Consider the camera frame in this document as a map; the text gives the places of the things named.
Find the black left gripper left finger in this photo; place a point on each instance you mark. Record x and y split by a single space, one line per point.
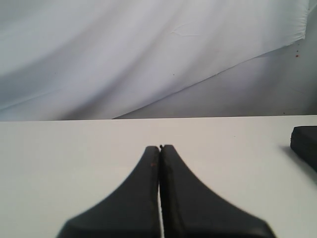
131 211

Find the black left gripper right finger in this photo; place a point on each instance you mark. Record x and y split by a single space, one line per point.
191 210

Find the black plastic tool case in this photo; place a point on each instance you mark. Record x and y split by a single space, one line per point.
304 144

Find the white backdrop cloth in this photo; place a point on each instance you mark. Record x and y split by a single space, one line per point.
60 57

